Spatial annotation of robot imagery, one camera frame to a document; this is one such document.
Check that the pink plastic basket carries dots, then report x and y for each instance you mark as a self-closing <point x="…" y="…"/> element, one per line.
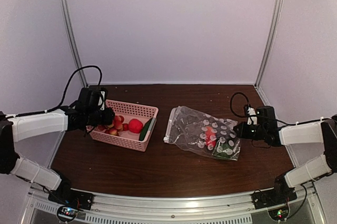
<point x="127" y="139"/>

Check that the right aluminium frame post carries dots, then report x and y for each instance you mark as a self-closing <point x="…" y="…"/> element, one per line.
<point x="277" y="9"/>

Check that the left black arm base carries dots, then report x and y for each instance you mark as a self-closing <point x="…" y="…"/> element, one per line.
<point x="66" y="195"/>

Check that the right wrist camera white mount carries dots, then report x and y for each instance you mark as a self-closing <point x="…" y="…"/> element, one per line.
<point x="250" y="112"/>

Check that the left circuit board with leds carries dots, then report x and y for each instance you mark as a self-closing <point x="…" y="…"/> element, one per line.
<point x="66" y="214"/>

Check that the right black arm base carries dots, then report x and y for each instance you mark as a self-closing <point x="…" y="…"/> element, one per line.
<point x="273" y="195"/>

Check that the front aluminium rail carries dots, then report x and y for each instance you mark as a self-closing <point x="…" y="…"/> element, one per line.
<point x="231" y="208"/>

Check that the clear zip top bag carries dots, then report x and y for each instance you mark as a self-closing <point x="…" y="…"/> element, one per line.
<point x="186" y="129"/>

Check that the circuit board with leds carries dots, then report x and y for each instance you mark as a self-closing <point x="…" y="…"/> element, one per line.
<point x="278" y="214"/>
<point x="66" y="214"/>

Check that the red orange fake tomato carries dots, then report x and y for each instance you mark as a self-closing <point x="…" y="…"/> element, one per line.
<point x="210" y="138"/>

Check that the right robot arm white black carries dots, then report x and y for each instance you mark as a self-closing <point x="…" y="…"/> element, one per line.
<point x="262" y="124"/>

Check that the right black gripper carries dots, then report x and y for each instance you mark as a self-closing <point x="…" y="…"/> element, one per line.
<point x="241" y="134"/>

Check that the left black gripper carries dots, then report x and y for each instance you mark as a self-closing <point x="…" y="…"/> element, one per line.
<point x="108" y="118"/>

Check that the fake lychee bunch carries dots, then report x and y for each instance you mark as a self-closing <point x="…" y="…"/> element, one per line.
<point x="118" y="125"/>

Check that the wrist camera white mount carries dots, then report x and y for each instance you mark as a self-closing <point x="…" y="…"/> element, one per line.
<point x="250" y="112"/>
<point x="102" y="100"/>

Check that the aluminium frame post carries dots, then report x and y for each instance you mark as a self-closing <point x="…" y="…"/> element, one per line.
<point x="277" y="9"/>
<point x="70" y="33"/>

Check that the right circuit board with leds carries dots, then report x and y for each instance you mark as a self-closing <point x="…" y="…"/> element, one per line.
<point x="278" y="214"/>

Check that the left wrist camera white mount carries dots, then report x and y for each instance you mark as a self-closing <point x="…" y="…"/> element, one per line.
<point x="102" y="100"/>

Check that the green fake cucumber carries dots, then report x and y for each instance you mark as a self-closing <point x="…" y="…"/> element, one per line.
<point x="145" y="129"/>

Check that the left aluminium frame post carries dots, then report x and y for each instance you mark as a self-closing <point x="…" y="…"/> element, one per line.
<point x="70" y="33"/>

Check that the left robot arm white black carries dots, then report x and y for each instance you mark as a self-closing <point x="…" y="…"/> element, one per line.
<point x="89" y="109"/>

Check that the green fake pepper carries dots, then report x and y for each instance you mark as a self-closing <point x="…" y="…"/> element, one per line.
<point x="224" y="151"/>

